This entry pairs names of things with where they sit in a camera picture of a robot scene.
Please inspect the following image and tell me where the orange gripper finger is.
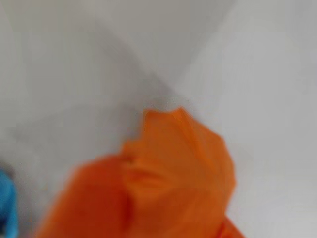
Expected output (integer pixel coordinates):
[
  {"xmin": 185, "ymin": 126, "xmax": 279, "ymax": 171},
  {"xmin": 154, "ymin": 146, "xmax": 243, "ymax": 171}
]
[
  {"xmin": 217, "ymin": 218, "xmax": 248, "ymax": 238},
  {"xmin": 37, "ymin": 155, "xmax": 130, "ymax": 238}
]

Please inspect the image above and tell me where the blue paper rubbish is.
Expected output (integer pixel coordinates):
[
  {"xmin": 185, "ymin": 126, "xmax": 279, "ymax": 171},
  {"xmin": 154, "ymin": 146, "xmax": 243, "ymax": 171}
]
[{"xmin": 0, "ymin": 170, "xmax": 18, "ymax": 238}]

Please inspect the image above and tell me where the orange paper rubbish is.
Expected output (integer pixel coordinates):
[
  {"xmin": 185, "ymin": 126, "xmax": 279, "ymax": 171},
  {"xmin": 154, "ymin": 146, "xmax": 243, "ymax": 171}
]
[{"xmin": 120, "ymin": 106, "xmax": 237, "ymax": 238}]

